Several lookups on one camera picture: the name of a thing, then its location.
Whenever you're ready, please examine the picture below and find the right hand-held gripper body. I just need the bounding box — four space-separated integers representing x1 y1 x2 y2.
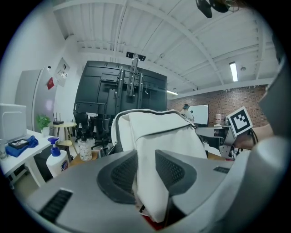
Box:
219 106 254 160

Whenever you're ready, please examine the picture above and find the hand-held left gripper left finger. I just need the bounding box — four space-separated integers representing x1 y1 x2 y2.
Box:
26 149 160 232

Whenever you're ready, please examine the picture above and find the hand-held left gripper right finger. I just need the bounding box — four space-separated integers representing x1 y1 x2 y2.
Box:
155 149 237 227

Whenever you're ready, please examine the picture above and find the white fabric bag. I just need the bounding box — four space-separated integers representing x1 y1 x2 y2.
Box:
110 108 209 223

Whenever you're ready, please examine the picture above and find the grey bag zipper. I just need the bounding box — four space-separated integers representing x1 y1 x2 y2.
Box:
113 108 197 151

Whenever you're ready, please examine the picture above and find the person's right forearm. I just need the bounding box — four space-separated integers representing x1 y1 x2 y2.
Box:
235 124 276 151

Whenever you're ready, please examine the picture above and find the grey desk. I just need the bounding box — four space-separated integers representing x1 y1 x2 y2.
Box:
195 126 228 150

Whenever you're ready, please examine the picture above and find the white blue pump bottle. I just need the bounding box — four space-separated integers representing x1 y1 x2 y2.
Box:
45 137 70 178

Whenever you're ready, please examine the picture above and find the white display screen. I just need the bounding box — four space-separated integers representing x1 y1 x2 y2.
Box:
188 104 209 126

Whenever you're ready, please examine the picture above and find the person's grey shirt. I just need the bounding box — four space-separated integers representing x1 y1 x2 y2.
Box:
258 34 290 138

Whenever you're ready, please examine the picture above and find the black under-desk cabinet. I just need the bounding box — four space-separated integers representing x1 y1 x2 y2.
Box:
33 149 54 183

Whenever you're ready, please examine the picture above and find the round wooden side table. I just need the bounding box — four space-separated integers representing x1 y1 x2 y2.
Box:
53 122 78 157

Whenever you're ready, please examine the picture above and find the white desk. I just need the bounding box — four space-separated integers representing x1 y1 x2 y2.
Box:
0 129 57 190

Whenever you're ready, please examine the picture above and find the black router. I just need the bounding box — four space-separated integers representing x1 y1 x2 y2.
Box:
52 112 65 126

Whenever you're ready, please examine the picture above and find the green potted plant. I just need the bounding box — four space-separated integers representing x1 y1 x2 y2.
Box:
35 113 52 137

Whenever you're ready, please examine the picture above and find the black framed tablet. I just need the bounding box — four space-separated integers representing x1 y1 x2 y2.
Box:
8 139 30 150

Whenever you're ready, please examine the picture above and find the large black monitor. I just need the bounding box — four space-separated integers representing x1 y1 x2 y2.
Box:
73 60 168 119

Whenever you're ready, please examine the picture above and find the white box appliance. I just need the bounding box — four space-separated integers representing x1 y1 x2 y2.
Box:
0 103 28 144

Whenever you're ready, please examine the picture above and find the white refrigerator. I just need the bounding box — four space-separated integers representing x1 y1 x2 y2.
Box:
14 66 58 137

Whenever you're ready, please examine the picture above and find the black monitor stand mount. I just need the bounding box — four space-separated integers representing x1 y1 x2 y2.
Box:
115 51 146 103

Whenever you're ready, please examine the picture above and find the white wall panel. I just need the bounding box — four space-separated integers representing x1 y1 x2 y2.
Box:
54 57 71 87

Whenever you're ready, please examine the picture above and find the black head-worn camera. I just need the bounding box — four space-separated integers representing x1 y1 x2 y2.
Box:
195 0 240 19

